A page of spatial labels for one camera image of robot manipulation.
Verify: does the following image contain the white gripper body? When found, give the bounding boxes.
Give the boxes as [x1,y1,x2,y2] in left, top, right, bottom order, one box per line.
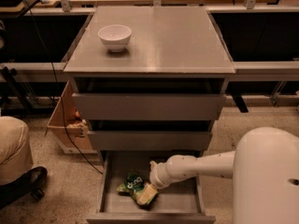
[149,161,172,189]

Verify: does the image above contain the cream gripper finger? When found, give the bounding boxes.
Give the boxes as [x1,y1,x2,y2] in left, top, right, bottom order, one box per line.
[136,184,158,205]

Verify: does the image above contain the green rice chip bag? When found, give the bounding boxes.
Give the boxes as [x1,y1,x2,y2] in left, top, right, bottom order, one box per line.
[117,171,159,206]

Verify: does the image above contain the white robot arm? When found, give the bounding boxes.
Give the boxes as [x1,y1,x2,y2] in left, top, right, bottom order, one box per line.
[149,127,299,224]

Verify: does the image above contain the grey bottom drawer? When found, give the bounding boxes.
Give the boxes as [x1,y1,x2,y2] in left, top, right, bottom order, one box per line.
[86,151,216,224]

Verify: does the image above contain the grey drawer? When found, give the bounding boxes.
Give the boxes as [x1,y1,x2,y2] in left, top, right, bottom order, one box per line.
[88,120,212,150]
[72,77,227,121]
[86,151,216,224]

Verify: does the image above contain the grey middle drawer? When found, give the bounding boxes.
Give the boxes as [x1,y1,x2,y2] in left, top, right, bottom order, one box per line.
[88,120,212,150]

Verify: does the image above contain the grey top drawer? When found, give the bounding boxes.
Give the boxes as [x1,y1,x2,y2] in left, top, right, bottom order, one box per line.
[72,77,227,121]

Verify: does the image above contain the grey drawer cabinet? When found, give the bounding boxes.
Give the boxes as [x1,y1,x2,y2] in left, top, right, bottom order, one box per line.
[64,6,236,163]

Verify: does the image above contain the person leg beige trousers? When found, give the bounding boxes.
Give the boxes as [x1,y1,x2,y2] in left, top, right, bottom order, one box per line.
[0,116,33,185]

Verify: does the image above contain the white ceramic bowl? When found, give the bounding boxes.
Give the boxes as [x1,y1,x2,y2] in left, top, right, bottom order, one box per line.
[98,24,132,52]

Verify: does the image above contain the black table leg bracket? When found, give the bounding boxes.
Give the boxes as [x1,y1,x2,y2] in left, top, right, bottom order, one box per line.
[231,92,249,113]

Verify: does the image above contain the black cable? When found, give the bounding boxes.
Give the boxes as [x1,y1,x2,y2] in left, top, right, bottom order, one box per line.
[13,0,104,175]

